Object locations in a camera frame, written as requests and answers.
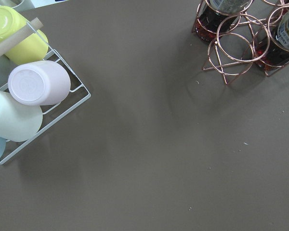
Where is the pale pink cup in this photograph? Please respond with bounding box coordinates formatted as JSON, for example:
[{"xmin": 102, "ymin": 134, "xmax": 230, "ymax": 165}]
[{"xmin": 8, "ymin": 60, "xmax": 71, "ymax": 106}]

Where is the dark drink bottle back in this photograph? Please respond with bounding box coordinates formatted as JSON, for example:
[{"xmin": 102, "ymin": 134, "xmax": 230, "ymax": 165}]
[{"xmin": 194, "ymin": 0, "xmax": 249, "ymax": 42}]

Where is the dark drink bottle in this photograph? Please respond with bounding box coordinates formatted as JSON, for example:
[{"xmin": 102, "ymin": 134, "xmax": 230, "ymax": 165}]
[
  {"xmin": 255, "ymin": 10, "xmax": 289, "ymax": 71},
  {"xmin": 194, "ymin": 0, "xmax": 249, "ymax": 42}
]

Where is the pale mint cup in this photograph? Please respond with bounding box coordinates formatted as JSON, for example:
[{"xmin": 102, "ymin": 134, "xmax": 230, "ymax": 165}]
[{"xmin": 0, "ymin": 91, "xmax": 43, "ymax": 142}]

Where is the dark drink bottle front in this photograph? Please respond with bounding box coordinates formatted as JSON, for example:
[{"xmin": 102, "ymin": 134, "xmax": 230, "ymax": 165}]
[{"xmin": 255, "ymin": 10, "xmax": 289, "ymax": 71}]

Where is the yellow green cup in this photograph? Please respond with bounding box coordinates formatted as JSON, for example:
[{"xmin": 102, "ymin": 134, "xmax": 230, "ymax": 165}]
[{"xmin": 0, "ymin": 6, "xmax": 49, "ymax": 65}]

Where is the white wire cup rack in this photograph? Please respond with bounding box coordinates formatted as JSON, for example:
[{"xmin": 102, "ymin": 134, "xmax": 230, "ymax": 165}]
[{"xmin": 0, "ymin": 20, "xmax": 92, "ymax": 166}]

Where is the copper wire bottle rack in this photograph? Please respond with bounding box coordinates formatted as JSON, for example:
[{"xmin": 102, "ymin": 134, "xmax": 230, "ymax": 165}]
[{"xmin": 192, "ymin": 0, "xmax": 289, "ymax": 84}]

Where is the wooden rack handle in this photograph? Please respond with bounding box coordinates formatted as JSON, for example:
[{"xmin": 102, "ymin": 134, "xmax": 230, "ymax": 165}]
[{"xmin": 0, "ymin": 18, "xmax": 43, "ymax": 56}]

